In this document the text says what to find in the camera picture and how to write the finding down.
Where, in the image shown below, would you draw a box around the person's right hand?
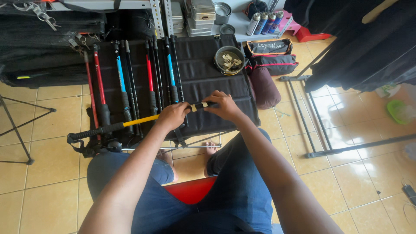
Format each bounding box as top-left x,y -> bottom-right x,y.
201,90 -> 245,123

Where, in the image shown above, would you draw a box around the person's left hand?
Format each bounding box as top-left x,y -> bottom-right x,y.
155,101 -> 193,133

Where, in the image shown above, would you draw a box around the yellow trekking pole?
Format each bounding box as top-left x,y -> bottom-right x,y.
67,101 -> 219,153

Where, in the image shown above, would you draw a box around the black folding camp table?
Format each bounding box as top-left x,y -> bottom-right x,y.
86,34 -> 261,156

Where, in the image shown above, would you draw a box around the blue trekking pole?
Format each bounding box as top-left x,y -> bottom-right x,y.
112,40 -> 135,136
163,36 -> 180,104

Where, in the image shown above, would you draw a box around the thin black trekking pole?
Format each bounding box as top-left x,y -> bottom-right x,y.
148,38 -> 163,113
125,40 -> 144,137
120,40 -> 139,136
152,35 -> 166,110
170,35 -> 185,103

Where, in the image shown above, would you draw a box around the person's right foot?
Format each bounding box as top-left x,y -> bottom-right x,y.
204,142 -> 218,178

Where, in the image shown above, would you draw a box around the round metal bowl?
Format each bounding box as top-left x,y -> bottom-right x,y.
213,45 -> 246,76

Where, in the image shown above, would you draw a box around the paper scraps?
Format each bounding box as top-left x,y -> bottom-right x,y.
221,53 -> 243,72

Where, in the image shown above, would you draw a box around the red seat stool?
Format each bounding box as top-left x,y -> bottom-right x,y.
163,176 -> 218,205

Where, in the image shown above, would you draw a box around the maroon stuff sack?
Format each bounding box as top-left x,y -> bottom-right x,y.
249,66 -> 282,110

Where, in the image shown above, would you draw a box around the red trekking pole black grip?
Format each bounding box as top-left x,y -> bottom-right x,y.
93,43 -> 112,128

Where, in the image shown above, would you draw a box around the round grey metal lid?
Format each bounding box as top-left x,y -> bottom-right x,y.
219,24 -> 236,36

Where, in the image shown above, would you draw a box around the person's blue jeans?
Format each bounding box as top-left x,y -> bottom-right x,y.
86,128 -> 274,234

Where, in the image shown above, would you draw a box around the narrow stack of metal tins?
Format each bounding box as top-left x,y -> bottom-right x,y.
170,1 -> 185,34

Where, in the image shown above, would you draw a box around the dark red trekking pole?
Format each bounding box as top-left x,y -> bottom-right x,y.
83,51 -> 102,141

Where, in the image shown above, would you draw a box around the stack of metal mess tins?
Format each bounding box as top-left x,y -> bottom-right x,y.
185,0 -> 216,37

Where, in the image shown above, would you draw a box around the grey metal shelf rack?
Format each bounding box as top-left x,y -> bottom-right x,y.
49,0 -> 294,43

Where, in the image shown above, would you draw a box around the grey metal pot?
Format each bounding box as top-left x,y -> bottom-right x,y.
213,2 -> 232,26

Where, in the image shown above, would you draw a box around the black bag red trim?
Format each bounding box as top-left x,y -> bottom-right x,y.
245,54 -> 299,76

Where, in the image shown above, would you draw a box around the black bag orange trim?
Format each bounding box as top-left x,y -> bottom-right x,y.
244,38 -> 293,57

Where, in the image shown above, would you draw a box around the white gas canister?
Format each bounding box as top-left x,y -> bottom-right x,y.
246,12 -> 261,36

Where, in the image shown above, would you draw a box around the blue gas canister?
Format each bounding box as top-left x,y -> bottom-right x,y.
268,11 -> 284,34
253,12 -> 269,36
261,12 -> 277,35

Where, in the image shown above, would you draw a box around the small black pouch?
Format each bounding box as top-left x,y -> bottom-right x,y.
245,0 -> 269,20

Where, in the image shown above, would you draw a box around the bunch of metal carabiners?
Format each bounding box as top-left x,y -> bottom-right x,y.
66,32 -> 102,55
12,1 -> 62,32

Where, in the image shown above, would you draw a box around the black metal clothes rack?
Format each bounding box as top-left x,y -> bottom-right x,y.
279,42 -> 416,159

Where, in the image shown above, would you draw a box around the pink plastic stool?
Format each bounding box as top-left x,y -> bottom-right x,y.
277,14 -> 302,36

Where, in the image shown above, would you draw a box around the red plastic stool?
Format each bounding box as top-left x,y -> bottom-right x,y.
295,26 -> 332,43

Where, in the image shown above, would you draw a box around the heap of black bags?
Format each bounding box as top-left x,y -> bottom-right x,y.
0,0 -> 108,89

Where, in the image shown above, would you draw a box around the black folding stand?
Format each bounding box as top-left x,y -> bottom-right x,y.
0,94 -> 57,166

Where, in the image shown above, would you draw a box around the hanging black clothes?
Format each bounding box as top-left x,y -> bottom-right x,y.
283,0 -> 416,94

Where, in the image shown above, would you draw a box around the white green plastic packet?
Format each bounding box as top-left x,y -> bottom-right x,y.
375,83 -> 402,98

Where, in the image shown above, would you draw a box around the green plastic container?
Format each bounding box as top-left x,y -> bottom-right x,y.
386,99 -> 416,125

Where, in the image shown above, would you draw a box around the wooden clothes hanger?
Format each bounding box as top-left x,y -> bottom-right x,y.
361,0 -> 401,24

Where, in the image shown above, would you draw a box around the black charger with cable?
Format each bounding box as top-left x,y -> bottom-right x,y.
401,178 -> 416,225

